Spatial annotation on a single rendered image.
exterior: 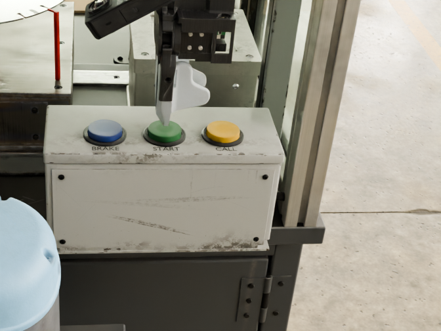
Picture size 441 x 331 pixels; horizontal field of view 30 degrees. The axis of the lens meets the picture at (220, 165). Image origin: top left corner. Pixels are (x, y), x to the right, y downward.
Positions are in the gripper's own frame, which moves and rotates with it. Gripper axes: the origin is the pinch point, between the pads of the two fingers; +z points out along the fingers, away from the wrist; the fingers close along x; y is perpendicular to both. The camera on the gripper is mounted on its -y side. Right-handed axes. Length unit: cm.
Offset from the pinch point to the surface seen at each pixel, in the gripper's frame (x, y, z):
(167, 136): -1.9, 0.8, 1.8
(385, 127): 148, 93, 93
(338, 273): 74, 57, 93
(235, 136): -1.6, 8.9, 1.9
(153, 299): 2.5, 0.9, 31.9
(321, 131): 1.1, 20.3, 2.9
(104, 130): -0.7, -6.4, 1.8
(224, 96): 19.1, 11.1, 8.3
